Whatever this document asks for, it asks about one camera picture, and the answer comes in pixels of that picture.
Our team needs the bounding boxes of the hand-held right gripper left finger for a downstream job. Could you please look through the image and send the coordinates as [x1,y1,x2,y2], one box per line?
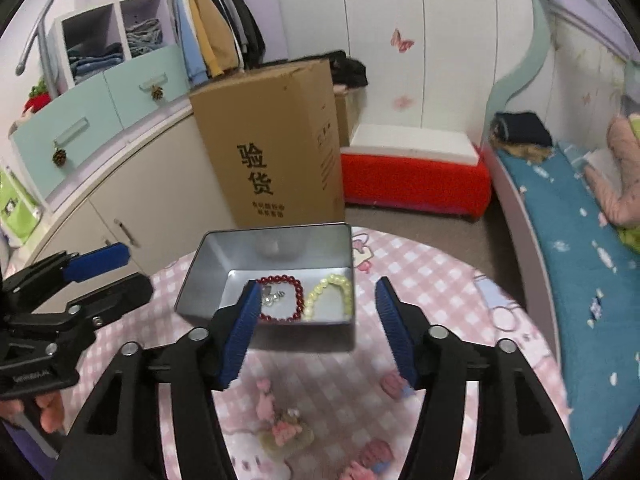
[50,280,263,480]

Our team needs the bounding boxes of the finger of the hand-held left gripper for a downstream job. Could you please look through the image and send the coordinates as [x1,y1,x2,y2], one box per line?
[10,272,154,362]
[0,242,132,312]

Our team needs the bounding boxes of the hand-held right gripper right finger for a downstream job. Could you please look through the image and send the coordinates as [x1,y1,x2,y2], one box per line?
[375,276,586,480]

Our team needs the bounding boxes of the pink flower hair clip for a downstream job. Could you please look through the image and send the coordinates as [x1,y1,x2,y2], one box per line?
[256,379,277,422]

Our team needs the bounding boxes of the yellow bead bracelet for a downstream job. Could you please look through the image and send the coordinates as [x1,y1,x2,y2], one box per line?
[302,274,353,322]

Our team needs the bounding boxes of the red bead bracelet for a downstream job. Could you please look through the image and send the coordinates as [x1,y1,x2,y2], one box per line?
[255,275,305,323]

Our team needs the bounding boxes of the grey metal tin box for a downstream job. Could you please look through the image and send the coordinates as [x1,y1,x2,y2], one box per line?
[174,222,357,353]

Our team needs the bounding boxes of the beige hair clip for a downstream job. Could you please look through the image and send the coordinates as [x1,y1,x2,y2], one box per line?
[259,409,317,461]

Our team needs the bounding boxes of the person's left hand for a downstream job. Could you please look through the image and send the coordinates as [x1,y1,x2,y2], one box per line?
[0,390,66,435]

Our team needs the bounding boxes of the pink checked tablecloth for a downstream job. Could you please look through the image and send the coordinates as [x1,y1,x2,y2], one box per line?
[65,225,572,480]

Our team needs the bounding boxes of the green paper bag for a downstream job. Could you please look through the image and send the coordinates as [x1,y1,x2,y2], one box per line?
[0,165,44,249]

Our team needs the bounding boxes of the white low cabinet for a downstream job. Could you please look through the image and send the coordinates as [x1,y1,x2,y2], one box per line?
[31,109,237,283]

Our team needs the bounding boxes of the mint drawer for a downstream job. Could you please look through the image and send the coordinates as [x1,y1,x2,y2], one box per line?
[10,95,122,202]
[103,44,191,132]

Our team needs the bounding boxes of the red step with white top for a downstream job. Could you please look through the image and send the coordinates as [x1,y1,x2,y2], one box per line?
[340,124,492,222]

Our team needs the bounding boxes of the red strawberry plush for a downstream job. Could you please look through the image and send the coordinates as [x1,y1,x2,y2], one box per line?
[22,79,54,114]

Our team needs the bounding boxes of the blue candy print bedsheet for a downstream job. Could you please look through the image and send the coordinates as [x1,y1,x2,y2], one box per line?
[492,140,640,477]

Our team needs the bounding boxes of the folded blue jeans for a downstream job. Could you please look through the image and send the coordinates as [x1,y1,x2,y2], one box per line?
[67,42,124,81]

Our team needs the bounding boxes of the small cardboard box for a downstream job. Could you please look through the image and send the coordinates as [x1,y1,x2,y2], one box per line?
[334,90,361,148]

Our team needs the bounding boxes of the large cardboard box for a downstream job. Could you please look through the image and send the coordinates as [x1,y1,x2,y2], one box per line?
[189,58,347,229]

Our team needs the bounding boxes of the folded tan clothes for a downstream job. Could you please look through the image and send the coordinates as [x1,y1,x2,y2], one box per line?
[492,139,554,164]

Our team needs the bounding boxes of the folded grey clothes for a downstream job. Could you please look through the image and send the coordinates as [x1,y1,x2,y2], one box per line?
[125,19,164,57]

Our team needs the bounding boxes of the light blue hanging shirt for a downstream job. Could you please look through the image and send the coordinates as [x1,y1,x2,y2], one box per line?
[166,0,209,87]

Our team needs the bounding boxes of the grey metal handrail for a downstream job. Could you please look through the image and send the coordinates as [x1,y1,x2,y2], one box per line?
[15,0,82,76]

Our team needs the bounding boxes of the folded dark clothes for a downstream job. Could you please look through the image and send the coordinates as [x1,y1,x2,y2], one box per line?
[490,111,554,148]

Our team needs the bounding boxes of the tan hanging jacket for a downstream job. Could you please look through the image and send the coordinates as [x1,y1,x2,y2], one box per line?
[182,0,239,79]

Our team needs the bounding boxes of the white pillow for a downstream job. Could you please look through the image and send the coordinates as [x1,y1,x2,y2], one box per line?
[574,144,610,177]

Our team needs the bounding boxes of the black bag behind box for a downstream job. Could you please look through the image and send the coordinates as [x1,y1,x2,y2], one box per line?
[327,50,369,92]

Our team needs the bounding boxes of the dark hanging jackets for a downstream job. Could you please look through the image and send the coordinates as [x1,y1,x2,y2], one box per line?
[200,0,267,70]

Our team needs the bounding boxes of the pink and green plush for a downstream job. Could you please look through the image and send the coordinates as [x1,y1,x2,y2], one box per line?
[584,114,640,256]

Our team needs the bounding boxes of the white wardrobe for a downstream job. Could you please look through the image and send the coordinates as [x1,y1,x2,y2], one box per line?
[270,0,542,152]

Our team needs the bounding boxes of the mint bunk bed frame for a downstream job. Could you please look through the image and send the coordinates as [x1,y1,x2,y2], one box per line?
[479,0,640,396]

